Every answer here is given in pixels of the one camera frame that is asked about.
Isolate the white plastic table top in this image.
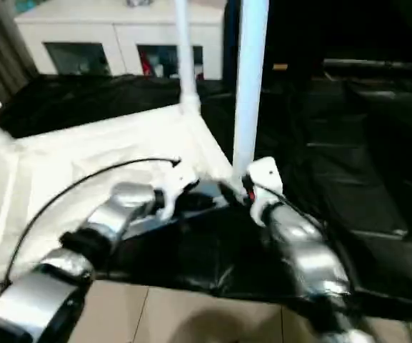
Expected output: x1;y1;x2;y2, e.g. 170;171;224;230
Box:
0;101;241;289

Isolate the black mat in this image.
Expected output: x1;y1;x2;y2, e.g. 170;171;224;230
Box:
0;71;412;312

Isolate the small red item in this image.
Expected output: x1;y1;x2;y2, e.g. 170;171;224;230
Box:
139;53;152;76

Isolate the long black bar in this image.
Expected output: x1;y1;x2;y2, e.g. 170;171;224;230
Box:
322;58;412;71

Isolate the white cabinet with glass doors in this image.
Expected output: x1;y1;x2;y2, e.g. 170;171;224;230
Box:
14;0;225;80

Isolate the grey curtain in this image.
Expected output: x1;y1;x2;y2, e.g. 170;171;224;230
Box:
0;0;39;109

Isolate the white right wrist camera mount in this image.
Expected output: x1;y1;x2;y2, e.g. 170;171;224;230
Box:
246;156;285;229

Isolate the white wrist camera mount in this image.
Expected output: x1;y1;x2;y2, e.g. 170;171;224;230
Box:
246;156;285;229
156;166;200;219

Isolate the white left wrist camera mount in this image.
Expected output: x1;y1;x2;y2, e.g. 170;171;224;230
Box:
156;166;200;219

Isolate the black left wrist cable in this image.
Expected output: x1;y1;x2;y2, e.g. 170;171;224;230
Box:
1;156;182;287

